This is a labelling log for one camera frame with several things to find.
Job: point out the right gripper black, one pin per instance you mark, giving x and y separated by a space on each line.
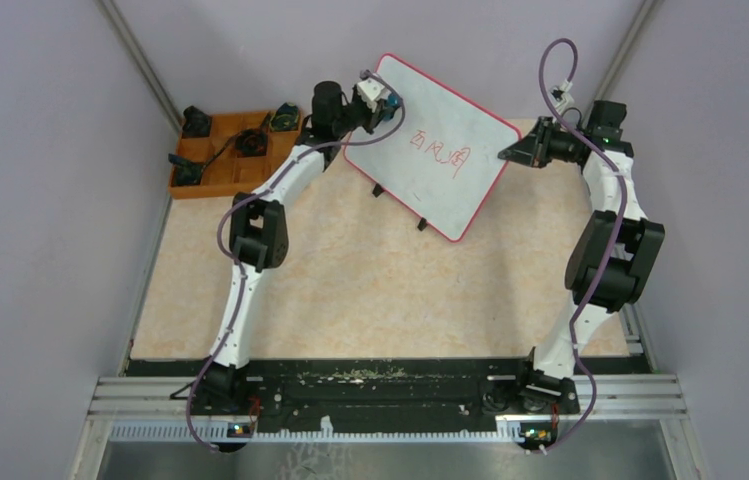
534 147

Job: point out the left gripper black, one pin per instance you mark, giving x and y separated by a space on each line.
383 109

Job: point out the blue whiteboard eraser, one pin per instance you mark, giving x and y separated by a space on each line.
392 104

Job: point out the whiteboard with pink frame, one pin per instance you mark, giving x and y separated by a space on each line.
439 156

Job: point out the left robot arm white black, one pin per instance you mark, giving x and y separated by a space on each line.
253 233

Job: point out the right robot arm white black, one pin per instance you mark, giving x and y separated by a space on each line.
611 261

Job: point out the green yellow item in tray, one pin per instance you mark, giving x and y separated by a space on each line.
284 119

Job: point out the orange wooden compartment tray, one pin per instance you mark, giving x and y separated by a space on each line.
239 155

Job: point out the black item tray top-left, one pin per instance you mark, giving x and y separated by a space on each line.
196 123

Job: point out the black green item tray left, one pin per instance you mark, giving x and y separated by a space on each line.
185 172

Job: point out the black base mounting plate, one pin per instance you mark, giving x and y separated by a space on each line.
392 396

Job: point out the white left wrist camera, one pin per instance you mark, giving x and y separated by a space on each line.
371 92

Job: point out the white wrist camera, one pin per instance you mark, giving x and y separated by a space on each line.
371 92
560 95

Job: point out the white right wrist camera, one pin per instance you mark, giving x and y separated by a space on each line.
560 95

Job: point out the aluminium frame rail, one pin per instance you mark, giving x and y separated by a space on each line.
647 397

